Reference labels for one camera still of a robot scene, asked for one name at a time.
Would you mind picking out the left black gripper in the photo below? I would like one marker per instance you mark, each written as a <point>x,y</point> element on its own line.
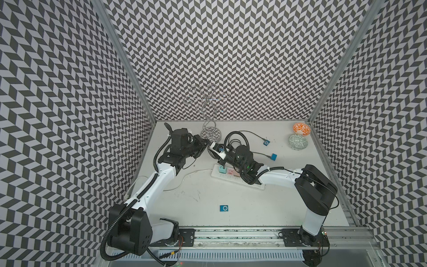
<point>200,141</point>

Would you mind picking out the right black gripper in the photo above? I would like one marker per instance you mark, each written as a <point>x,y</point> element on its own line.
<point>221,161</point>

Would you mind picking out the teal usb charger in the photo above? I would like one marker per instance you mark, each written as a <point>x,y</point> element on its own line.
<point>222,169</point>

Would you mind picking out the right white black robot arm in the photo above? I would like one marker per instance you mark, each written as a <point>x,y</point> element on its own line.
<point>315,189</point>

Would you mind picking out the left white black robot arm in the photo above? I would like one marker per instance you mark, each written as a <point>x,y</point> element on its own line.
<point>130,229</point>

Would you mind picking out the white colourful power strip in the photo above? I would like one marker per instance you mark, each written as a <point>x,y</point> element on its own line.
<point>228,177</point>

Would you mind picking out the green patterned bowl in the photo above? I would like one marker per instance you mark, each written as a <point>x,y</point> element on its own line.
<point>297,142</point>

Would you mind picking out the orange patterned bowl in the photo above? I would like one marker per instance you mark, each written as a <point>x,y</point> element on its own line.
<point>301,128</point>

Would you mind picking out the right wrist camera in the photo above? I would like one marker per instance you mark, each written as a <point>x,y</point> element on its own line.
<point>218,149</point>

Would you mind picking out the chrome wire cup stand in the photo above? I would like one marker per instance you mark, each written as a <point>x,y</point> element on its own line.
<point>210,102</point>

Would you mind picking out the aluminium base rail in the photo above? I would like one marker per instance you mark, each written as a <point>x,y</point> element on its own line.
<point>273,238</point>

